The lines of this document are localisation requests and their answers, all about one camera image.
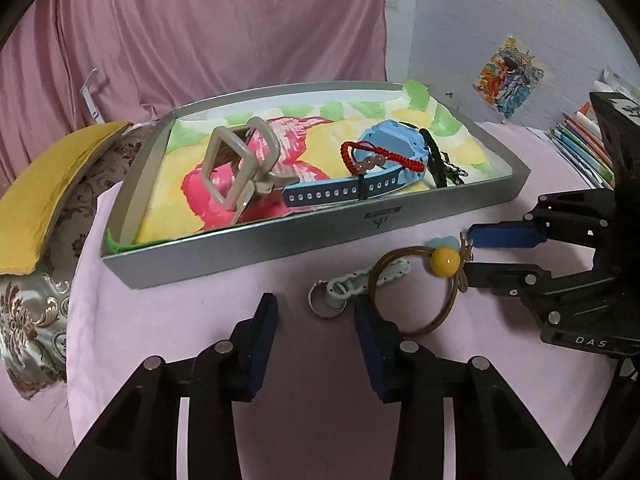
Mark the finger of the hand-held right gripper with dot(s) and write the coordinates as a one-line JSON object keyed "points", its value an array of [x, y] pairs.
{"points": [[505, 236], [505, 277]]}

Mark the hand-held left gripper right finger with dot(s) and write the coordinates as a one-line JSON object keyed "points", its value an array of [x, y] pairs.
{"points": [[367, 345]]}

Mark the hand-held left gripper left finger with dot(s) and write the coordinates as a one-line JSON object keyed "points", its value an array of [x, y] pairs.
{"points": [[262, 345]]}

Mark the grey shallow box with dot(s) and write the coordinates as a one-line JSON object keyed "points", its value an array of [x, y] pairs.
{"points": [[300, 247]]}

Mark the blue wrist watch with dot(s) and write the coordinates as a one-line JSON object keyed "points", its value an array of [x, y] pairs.
{"points": [[390, 140]]}

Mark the beige plastic buckle clip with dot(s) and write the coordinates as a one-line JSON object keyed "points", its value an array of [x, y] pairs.
{"points": [[225, 160]]}

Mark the stack of books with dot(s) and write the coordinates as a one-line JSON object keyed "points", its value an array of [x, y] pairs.
{"points": [[582, 150]]}

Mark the colourful painted paper sheet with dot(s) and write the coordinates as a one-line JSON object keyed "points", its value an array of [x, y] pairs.
{"points": [[165, 195]]}

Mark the floral satin pillow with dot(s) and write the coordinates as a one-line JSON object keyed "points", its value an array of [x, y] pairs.
{"points": [[35, 320]]}

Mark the yellow pillow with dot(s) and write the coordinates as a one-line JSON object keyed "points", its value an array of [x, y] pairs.
{"points": [[45, 195]]}

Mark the white folding lamp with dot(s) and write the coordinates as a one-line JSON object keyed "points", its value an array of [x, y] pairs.
{"points": [[92, 97]]}

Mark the pink curtain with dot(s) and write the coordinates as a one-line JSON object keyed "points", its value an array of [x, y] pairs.
{"points": [[200, 35]]}

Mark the colourful figure wall poster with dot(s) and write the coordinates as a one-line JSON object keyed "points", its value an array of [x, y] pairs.
{"points": [[510, 77]]}

